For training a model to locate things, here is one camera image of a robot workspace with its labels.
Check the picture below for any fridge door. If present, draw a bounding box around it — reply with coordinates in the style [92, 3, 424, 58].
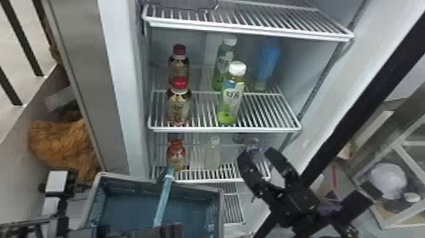
[252, 11, 425, 238]

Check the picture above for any purple bottle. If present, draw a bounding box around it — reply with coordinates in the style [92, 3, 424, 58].
[232, 132, 271, 165]

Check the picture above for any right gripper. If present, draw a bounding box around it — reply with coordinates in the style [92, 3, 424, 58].
[237, 147, 321, 223]

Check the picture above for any white fridge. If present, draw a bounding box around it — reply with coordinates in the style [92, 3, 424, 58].
[44, 0, 425, 238]

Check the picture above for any green bottle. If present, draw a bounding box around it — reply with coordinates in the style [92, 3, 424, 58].
[211, 34, 238, 92]
[217, 60, 248, 127]

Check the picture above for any brown bottle dark red cap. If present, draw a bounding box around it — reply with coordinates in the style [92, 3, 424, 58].
[168, 43, 191, 84]

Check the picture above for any orange cloth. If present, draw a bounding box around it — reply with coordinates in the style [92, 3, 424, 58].
[27, 118, 101, 184]

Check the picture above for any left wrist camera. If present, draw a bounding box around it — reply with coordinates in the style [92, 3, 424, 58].
[38, 169, 78, 200]

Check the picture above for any blue bottle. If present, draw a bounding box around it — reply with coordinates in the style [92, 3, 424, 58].
[253, 36, 281, 94]

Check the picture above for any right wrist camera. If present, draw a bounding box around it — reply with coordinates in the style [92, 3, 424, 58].
[331, 190, 375, 222]

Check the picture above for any blue basket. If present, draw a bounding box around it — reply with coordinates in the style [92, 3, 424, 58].
[79, 166, 225, 238]

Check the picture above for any clear bottle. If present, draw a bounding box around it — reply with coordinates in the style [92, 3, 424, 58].
[204, 135, 223, 172]

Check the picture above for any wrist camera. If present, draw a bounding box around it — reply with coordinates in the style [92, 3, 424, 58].
[38, 169, 78, 200]
[331, 190, 375, 222]

